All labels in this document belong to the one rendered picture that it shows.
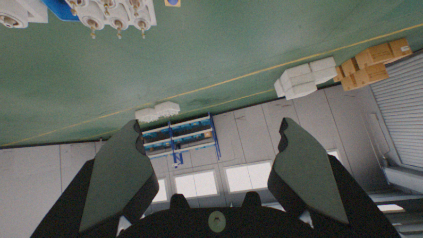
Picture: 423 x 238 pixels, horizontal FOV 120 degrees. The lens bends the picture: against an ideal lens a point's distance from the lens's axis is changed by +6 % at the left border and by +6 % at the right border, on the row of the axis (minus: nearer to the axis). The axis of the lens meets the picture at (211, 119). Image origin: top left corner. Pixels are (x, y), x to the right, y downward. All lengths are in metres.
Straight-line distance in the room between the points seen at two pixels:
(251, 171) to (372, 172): 4.12
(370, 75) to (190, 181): 6.26
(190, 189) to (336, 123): 6.50
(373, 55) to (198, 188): 6.34
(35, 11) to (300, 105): 6.23
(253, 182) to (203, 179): 2.11
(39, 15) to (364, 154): 7.65
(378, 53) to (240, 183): 5.17
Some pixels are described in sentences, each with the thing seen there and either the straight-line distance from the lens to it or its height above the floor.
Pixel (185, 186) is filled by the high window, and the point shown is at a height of 2.93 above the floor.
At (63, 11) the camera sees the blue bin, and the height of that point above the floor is 0.07.
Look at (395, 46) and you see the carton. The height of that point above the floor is 0.10.
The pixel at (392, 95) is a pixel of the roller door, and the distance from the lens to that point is 6.42.
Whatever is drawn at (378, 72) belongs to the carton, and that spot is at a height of 0.45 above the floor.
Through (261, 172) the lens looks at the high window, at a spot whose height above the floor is 2.83.
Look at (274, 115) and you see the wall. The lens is 5.75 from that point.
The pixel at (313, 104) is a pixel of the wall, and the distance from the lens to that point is 6.35.
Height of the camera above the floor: 0.95
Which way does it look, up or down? 8 degrees down
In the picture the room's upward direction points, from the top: 168 degrees clockwise
